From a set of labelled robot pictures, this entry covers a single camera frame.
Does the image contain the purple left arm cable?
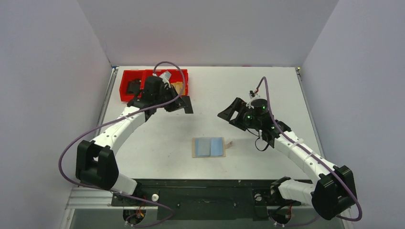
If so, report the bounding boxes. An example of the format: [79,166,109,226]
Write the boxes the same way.
[58,61,187,219]

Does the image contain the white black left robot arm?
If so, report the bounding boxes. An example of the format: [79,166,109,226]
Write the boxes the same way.
[75,76,192,195]

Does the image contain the red three-compartment bin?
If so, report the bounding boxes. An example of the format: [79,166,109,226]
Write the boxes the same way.
[119,69,183,102]

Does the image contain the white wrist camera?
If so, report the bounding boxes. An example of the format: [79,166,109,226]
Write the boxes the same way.
[159,71,171,84]
[246,89,261,108]

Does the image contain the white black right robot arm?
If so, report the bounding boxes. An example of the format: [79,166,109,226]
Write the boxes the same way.
[218,98,358,220]

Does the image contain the black cards in bin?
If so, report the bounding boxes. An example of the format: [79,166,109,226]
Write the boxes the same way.
[126,79,141,95]

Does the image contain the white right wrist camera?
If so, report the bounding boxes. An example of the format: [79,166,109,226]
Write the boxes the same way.
[246,89,261,108]

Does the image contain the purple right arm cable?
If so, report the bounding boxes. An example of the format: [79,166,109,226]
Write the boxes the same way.
[251,76,363,222]

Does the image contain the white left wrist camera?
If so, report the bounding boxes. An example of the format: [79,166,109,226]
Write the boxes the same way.
[159,71,171,84]

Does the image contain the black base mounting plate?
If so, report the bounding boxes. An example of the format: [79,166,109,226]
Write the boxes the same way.
[111,179,300,221]

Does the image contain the yellow cards in bin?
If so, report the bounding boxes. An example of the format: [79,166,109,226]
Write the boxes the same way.
[171,82,186,95]

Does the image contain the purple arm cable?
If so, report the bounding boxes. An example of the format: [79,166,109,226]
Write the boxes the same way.
[58,61,187,219]
[251,76,363,222]

